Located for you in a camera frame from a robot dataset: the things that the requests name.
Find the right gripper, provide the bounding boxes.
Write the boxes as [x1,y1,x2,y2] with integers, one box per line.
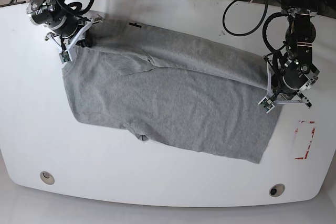
[45,16,102,54]

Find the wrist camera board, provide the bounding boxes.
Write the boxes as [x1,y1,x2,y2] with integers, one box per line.
[258,97,275,114]
[59,51,72,63]

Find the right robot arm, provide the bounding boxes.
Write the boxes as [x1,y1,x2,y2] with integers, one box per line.
[26,0,102,62]

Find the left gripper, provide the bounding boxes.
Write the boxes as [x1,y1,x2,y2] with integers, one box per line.
[264,55,312,108]

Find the red tape rectangle marking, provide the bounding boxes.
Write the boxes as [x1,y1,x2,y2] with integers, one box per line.
[291,121,316,160]

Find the table cable grommet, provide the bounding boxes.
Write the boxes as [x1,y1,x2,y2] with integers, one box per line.
[269,184,286,197]
[40,171,55,185]

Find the right table cable grommet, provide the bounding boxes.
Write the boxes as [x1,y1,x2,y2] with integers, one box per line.
[269,184,286,197]

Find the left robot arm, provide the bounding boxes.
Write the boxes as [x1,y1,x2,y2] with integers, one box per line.
[242,0,320,112]

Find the grey t-shirt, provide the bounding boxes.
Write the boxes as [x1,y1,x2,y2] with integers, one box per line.
[62,20,281,164]

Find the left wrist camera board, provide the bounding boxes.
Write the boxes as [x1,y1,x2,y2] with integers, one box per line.
[258,97,275,114]

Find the left table cable grommet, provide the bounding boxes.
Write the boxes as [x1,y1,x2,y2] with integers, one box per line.
[40,171,55,185]

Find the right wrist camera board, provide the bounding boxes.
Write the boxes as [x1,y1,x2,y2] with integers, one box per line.
[59,51,72,63]

